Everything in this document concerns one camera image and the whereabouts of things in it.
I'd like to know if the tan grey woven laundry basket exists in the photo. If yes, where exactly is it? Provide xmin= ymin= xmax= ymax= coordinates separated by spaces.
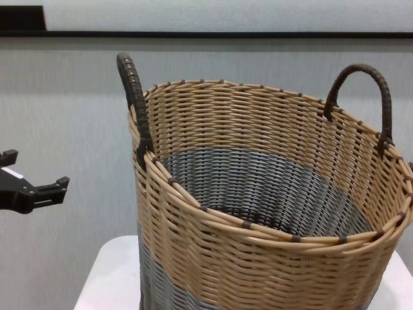
xmin=116 ymin=52 xmax=413 ymax=310

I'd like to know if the white foam board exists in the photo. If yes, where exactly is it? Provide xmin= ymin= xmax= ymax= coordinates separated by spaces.
xmin=41 ymin=0 xmax=413 ymax=32

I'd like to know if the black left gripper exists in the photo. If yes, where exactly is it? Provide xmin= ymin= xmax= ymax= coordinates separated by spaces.
xmin=0 ymin=149 xmax=70 ymax=214

